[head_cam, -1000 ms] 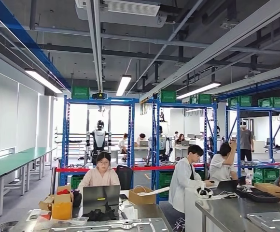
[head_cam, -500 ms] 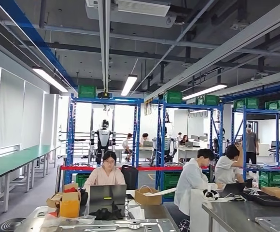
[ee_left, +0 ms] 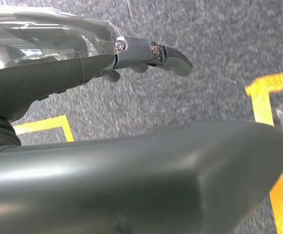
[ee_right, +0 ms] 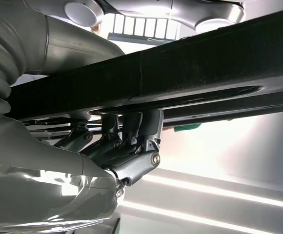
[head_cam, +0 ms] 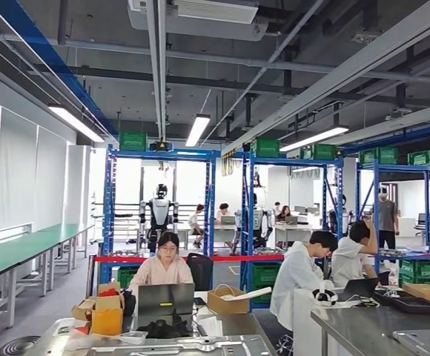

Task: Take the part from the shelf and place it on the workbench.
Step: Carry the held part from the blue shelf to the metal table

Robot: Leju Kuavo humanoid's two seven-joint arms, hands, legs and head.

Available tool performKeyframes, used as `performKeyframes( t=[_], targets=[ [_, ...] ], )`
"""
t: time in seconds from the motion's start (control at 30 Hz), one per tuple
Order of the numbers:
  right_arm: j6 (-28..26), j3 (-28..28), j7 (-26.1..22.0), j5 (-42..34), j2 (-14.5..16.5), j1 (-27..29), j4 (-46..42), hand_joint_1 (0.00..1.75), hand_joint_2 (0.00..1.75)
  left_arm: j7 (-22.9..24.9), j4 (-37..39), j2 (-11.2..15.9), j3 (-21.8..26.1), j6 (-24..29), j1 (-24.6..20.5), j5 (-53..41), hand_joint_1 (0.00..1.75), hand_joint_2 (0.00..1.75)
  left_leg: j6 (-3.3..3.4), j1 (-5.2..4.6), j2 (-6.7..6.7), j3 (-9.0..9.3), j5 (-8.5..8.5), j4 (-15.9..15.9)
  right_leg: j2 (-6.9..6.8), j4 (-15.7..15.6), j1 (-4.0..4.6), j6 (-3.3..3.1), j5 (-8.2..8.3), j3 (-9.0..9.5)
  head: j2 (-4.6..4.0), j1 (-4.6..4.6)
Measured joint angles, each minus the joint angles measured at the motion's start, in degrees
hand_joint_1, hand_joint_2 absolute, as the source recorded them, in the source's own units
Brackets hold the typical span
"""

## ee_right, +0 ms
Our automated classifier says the grey window railing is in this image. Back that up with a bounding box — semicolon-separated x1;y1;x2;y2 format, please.
107;13;181;45

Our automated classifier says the long green workbench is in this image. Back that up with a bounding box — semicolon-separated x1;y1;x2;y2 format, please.
173;123;202;133

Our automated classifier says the silver robot limb shell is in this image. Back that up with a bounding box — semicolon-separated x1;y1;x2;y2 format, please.
63;0;246;35

